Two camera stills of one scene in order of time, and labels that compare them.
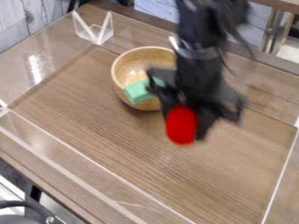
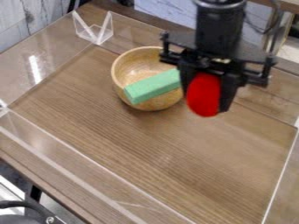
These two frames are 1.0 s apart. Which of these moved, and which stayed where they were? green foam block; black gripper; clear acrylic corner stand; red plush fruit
Moved: black gripper; red plush fruit
Stayed: clear acrylic corner stand; green foam block
